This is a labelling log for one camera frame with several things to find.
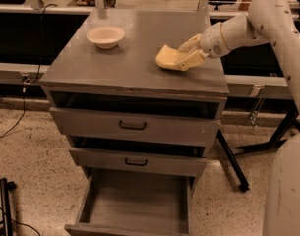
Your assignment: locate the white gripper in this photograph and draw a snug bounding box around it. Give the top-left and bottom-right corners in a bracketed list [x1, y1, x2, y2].
[176, 23, 229, 71]

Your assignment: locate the yellow sponge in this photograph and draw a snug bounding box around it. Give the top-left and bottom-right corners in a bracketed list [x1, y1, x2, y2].
[155, 45, 189, 71]

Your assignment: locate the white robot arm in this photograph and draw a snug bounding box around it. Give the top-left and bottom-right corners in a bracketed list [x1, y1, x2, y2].
[179, 0, 300, 236]

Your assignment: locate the grey top drawer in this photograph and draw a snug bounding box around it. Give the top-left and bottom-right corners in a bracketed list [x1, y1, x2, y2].
[50, 107, 220, 147]

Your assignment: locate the grey drawer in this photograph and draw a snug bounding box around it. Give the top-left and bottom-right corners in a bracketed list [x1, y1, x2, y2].
[65, 169, 191, 236]
[69, 147, 208, 177]
[50, 107, 220, 147]

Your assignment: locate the grey drawer cabinet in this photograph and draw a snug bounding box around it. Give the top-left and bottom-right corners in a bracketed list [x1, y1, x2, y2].
[39, 9, 230, 189]

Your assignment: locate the grey middle drawer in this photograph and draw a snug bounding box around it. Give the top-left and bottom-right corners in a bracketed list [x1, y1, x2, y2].
[69, 147, 208, 177]

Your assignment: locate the grey bottom drawer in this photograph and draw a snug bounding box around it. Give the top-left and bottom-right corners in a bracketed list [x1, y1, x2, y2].
[65, 169, 191, 236]

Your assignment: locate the white paper bowl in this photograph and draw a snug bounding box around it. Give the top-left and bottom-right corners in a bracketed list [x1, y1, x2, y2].
[87, 26, 125, 49]

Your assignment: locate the black metal stand right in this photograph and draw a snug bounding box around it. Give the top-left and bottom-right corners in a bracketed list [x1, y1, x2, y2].
[216, 103, 300, 192]

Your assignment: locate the black stand left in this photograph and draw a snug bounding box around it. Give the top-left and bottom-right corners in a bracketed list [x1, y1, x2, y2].
[0, 178, 15, 236]

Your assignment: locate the black top drawer handle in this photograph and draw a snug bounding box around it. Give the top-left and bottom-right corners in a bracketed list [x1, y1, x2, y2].
[118, 120, 148, 131]

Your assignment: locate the black drawer handle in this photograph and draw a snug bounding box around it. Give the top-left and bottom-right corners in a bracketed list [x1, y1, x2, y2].
[125, 158, 148, 167]
[118, 120, 148, 131]

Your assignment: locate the black middle drawer handle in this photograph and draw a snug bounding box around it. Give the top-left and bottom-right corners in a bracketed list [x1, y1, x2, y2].
[125, 158, 148, 167]

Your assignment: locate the black power cable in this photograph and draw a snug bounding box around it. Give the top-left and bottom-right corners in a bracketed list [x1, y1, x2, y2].
[0, 3, 59, 143]

